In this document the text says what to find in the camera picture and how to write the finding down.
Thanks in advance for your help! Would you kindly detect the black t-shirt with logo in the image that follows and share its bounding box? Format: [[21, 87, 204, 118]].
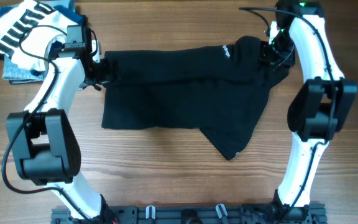
[[102, 36, 289, 160]]

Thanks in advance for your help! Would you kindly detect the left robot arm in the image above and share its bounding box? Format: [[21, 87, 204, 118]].
[[1, 50, 119, 223]]

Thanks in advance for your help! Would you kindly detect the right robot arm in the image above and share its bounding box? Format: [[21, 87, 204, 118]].
[[268, 1, 357, 222]]

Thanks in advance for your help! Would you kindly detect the white shirt with black letters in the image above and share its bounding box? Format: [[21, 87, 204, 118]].
[[0, 0, 76, 71]]

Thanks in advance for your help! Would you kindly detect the light grey-blue folded garment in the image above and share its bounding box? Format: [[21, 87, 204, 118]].
[[2, 0, 82, 83]]

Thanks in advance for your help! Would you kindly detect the dark blue folded garment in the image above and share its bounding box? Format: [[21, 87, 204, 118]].
[[0, 5, 85, 77]]

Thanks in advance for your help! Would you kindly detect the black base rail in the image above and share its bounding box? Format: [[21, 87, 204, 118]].
[[50, 203, 328, 224]]

